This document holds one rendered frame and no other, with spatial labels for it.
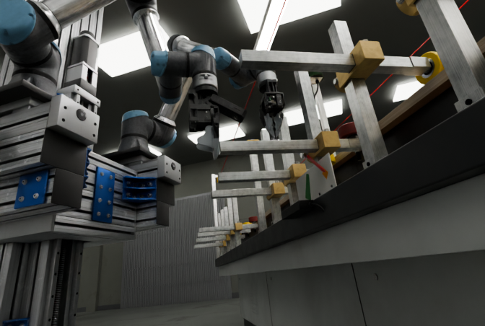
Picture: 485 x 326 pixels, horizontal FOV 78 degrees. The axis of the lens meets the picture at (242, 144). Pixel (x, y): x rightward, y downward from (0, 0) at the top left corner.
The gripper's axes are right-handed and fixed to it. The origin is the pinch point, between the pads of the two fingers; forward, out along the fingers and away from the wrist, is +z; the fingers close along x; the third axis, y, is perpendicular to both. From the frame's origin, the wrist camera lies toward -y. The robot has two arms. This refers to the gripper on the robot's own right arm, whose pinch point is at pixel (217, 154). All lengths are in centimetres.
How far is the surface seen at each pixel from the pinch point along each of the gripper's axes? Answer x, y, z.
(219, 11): -204, -45, -279
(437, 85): 27, -49, -5
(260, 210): -78, -31, 1
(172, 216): -792, 30, -136
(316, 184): -4.9, -29.3, 8.5
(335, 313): -57, -52, 49
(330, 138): 4.9, -31.5, -2.1
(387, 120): 8.3, -48.6, -5.9
